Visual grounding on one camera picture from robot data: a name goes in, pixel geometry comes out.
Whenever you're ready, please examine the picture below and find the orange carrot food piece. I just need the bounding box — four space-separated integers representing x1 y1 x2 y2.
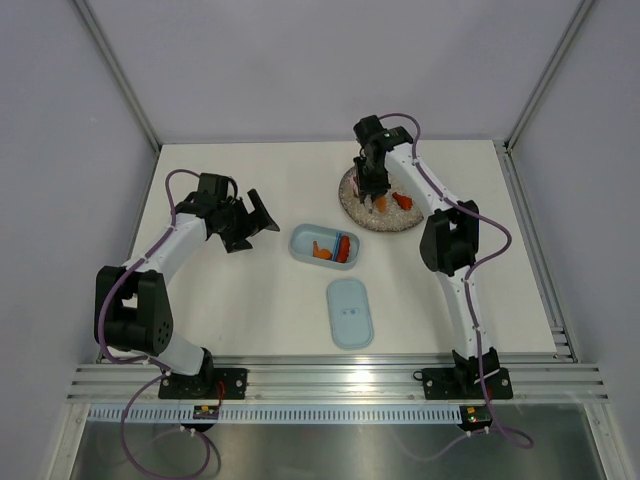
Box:
375 197 387 213

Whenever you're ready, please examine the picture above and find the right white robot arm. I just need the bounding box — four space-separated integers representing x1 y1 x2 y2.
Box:
353 115 500 400

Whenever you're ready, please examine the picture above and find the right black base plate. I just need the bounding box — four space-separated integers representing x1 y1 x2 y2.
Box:
412 367 514 400

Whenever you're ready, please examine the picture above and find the speckled ceramic plate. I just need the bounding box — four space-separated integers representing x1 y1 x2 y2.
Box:
338 168 424 233

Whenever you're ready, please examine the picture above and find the small circuit board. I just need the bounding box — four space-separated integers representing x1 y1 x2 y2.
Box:
193 405 219 421
459 405 493 431

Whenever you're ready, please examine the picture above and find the left aluminium frame post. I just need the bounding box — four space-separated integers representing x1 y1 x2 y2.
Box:
69 0 162 158

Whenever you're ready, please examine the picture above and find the white slotted cable duct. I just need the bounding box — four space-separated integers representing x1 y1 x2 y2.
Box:
88 404 461 425

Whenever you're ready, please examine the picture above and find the aluminium frame post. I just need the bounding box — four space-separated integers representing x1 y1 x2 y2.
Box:
69 0 162 158
504 0 599 154

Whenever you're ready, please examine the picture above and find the light blue lunch box lid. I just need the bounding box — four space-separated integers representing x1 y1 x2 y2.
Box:
326 278 374 350

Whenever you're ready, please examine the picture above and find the orange chicken leg piece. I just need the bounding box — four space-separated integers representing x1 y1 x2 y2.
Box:
392 192 413 211

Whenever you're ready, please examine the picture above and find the brown meat food piece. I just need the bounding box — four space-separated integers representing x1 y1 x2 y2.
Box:
350 175 359 197

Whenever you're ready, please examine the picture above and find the orange shrimp food piece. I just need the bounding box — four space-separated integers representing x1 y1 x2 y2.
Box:
312 241 333 261

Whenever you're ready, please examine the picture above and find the light blue lunch box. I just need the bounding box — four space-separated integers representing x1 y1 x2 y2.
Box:
288 223 361 271

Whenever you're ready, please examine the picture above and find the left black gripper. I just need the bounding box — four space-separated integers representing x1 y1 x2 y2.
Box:
217 190 278 253

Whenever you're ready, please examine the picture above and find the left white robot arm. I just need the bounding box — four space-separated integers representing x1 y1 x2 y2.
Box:
94 173 279 398

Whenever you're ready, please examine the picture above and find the aluminium mounting rail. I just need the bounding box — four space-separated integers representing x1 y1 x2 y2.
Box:
66 355 609 404

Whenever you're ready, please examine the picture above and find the left small circuit board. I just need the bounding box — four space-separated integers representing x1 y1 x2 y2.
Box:
193 405 219 421

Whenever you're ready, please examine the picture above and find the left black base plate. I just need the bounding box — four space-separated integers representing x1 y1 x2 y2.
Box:
158 367 248 400

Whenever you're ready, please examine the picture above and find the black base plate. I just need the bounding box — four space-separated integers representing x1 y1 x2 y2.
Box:
412 367 514 400
158 367 248 400

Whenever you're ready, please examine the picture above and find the right aluminium frame post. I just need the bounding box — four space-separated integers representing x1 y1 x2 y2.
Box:
504 0 599 154

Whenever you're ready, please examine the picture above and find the red sausage food piece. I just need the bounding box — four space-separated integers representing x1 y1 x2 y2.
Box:
335 236 351 263

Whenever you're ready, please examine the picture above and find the right small circuit board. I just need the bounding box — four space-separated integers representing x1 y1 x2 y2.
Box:
459 405 493 431

